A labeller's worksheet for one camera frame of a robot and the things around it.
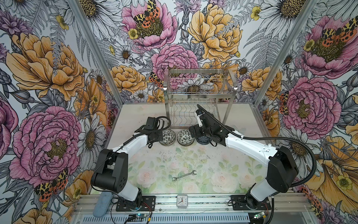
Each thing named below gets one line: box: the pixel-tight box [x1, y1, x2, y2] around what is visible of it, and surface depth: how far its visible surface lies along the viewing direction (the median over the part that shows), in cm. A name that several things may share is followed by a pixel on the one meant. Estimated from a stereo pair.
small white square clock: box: [176, 194, 188, 209], surface depth 75 cm
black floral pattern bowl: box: [176, 129, 195, 147], surface depth 98 cm
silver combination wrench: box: [172, 169, 197, 182], surface depth 85 cm
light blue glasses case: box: [92, 191, 113, 218], surface depth 73 cm
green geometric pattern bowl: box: [159, 129, 176, 147], surface depth 99 cm
